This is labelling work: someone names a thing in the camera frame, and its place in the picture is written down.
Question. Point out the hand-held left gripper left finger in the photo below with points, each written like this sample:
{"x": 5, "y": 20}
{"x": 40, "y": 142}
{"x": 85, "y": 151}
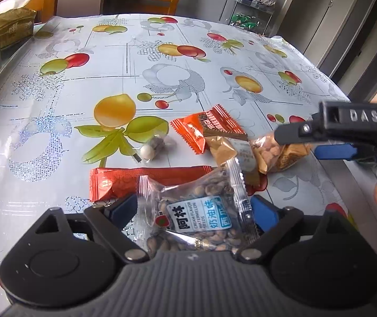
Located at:
{"x": 124, "y": 209}

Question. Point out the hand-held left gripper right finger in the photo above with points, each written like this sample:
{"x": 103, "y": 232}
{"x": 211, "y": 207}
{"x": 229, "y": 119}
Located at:
{"x": 264, "y": 213}

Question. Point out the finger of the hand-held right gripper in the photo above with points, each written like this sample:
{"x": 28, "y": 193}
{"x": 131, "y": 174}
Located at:
{"x": 335, "y": 152}
{"x": 294, "y": 133}

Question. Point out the clear peanut packet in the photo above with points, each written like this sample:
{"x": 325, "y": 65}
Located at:
{"x": 267, "y": 153}

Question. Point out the clear watermelon seed packet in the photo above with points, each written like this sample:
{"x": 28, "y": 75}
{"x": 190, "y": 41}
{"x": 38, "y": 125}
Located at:
{"x": 191, "y": 211}

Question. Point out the orange snack packet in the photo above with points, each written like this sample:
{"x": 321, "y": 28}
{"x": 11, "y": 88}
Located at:
{"x": 188, "y": 132}

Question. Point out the long red snack packet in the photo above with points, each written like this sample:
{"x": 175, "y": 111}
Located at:
{"x": 125, "y": 178}

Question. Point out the small clear candy packet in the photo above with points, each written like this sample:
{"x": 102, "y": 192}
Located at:
{"x": 150, "y": 152}

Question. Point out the tan snack packet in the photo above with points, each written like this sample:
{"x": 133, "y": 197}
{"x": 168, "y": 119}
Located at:
{"x": 223, "y": 150}

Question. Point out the room door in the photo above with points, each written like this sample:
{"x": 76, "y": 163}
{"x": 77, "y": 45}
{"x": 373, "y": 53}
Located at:
{"x": 373, "y": 23}

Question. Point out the metal storage cart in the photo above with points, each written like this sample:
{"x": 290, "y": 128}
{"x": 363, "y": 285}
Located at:
{"x": 261, "y": 16}

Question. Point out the pile of green packets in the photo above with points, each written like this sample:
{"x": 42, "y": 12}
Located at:
{"x": 244, "y": 20}

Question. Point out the green gold tissue pack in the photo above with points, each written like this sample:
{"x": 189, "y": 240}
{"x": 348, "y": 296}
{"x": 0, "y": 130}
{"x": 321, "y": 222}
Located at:
{"x": 10, "y": 26}

